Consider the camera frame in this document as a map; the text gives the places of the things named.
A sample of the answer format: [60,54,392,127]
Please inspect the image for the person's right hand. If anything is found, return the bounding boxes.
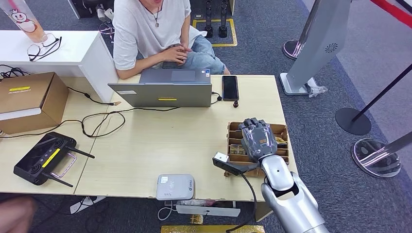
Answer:
[162,45,189,64]

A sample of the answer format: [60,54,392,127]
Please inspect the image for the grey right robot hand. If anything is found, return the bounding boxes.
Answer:
[238,117,278,163]

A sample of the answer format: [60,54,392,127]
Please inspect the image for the wooden card organizer box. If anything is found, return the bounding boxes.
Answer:
[224,121,290,179]

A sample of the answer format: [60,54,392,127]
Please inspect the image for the person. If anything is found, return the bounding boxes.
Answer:
[112,0,231,80]

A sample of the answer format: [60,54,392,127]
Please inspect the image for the grey card reader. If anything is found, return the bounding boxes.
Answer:
[156,174,196,201]

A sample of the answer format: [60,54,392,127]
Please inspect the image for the grey laptop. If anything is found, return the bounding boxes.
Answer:
[107,68,213,108]

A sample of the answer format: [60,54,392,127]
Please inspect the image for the black humanoid robot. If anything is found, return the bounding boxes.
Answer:
[203,0,229,38]

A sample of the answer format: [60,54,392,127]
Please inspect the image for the black smartphone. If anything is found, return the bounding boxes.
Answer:
[222,75,240,101]

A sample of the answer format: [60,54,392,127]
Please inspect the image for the clear plastic wrap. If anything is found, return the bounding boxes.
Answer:
[304,77,328,98]

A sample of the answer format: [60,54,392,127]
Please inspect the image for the long white power strip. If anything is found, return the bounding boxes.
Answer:
[175,204,241,217]

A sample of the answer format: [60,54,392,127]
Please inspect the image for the light wooden desk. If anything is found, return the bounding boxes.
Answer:
[0,74,305,203]

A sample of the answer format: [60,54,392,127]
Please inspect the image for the black stanchion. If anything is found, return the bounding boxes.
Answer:
[335,63,412,136]

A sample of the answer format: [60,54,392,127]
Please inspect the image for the chrome stanchion base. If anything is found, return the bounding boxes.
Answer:
[282,39,307,61]

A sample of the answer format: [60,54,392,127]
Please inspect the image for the white cabinet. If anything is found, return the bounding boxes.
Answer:
[0,30,120,103]

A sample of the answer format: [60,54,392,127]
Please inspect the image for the gold floor plate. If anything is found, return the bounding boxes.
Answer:
[161,225,265,233]

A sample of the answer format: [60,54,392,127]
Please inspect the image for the silver kiosk stand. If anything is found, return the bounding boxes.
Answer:
[279,0,353,96]

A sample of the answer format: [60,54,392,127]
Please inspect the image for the chrome stanchion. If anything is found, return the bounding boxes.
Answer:
[351,131,412,179]

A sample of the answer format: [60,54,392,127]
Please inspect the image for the black-rimmed eyeglasses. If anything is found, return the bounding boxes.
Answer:
[27,33,63,62]

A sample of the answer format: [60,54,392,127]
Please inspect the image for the brown cardboard box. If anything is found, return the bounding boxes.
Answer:
[0,72,70,135]

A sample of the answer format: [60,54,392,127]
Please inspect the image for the snowman print drink cup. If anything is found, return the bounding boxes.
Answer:
[0,0,47,43]

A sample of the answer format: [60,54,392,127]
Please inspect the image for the black controller with antennas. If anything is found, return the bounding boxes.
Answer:
[13,131,96,188]

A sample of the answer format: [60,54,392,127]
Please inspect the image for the red barrier belt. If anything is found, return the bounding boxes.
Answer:
[369,0,412,29]

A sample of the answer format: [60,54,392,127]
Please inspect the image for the blurred skin-coloured object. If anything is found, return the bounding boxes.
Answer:
[0,196,36,233]

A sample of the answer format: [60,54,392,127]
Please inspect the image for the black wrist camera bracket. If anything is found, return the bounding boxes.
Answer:
[212,157,260,177]

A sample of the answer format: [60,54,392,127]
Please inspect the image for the cord necklace with pendant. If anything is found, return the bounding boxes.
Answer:
[143,0,163,28]

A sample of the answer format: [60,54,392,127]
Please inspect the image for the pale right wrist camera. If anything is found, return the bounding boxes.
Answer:
[213,151,230,164]

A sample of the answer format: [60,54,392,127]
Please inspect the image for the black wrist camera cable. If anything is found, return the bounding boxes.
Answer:
[225,173,258,233]

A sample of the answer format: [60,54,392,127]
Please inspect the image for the black cable with USB plug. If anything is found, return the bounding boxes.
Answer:
[67,86,122,107]

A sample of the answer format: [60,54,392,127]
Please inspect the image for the long looped black cable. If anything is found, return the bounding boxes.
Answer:
[0,107,180,139]

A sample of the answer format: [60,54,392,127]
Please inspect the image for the white card reader cable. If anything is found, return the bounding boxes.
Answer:
[157,199,178,222]

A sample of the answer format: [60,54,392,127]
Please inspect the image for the black cable bundle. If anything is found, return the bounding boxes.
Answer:
[0,64,30,80]

